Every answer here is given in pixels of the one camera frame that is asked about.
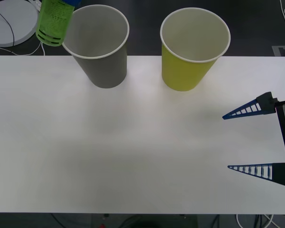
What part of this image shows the green bottle with black cap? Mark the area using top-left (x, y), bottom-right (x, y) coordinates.
top-left (35, 0), bottom-right (76, 47)

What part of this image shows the white round stand base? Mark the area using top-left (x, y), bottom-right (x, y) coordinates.
top-left (0, 0), bottom-right (39, 48)

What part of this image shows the grey plastic bin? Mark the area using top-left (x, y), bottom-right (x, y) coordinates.
top-left (61, 5), bottom-right (130, 89)

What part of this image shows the yellow-green plastic bin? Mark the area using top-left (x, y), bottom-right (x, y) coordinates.
top-left (160, 7), bottom-right (231, 92)

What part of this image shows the black cable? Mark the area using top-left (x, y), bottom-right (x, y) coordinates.
top-left (0, 3), bottom-right (15, 46)

